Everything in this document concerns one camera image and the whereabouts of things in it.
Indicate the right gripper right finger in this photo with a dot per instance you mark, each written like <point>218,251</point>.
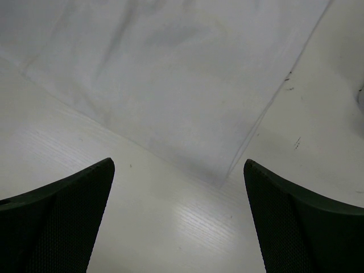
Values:
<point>299,230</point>

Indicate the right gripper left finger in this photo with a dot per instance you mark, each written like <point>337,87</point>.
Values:
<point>54,228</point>

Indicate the white skirt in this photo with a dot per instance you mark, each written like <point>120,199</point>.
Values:
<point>187,80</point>

